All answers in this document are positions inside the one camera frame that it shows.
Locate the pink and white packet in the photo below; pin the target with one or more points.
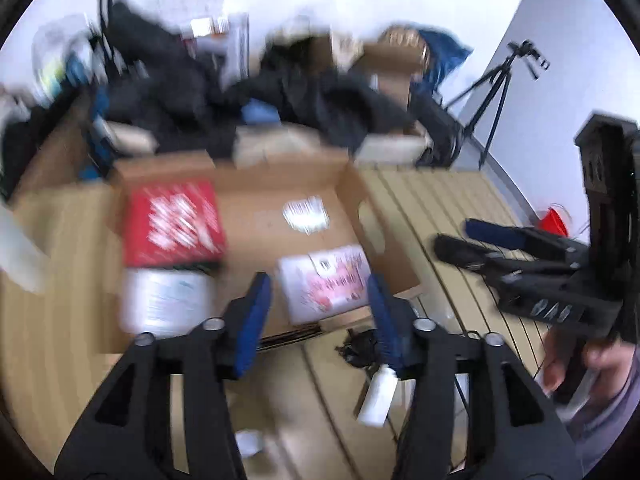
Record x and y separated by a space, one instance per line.
325 285

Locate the white flat box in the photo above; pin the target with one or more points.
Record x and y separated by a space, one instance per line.
392 147

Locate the red container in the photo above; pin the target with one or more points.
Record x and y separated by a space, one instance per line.
554 220

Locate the white paper scrap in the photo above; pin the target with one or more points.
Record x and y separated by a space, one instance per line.
248 443

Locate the red box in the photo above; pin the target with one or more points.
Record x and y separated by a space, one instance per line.
172 222

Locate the small brown cardboard box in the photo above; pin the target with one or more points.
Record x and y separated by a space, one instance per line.
392 67

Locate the beige flat box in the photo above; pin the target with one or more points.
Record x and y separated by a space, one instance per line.
275 142

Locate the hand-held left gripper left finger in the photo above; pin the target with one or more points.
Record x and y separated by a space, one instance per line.
254 321

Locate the large brown cardboard box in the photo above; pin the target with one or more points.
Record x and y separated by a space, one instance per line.
55 155

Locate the person's right hand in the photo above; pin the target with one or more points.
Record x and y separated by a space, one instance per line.
607 362

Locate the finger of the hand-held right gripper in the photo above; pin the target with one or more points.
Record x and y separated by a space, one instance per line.
492 232
465 252

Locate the pile of dark clothes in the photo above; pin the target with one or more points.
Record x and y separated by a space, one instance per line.
300 90

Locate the black tripod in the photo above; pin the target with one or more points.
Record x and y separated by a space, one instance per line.
487 95

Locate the small white bottle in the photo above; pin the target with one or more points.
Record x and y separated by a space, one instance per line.
377 395

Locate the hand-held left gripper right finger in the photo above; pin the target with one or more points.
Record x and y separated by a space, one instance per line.
384 321

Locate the person's right forearm grey sleeve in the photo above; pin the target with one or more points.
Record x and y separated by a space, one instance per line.
612 420

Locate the blue bag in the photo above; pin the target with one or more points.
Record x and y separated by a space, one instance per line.
442 55

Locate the open cardboard box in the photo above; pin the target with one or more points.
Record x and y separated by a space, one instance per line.
260 210

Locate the white plastic sheet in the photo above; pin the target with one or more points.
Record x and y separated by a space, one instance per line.
20 255

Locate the white plastic packet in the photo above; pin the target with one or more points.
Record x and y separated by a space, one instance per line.
167 300

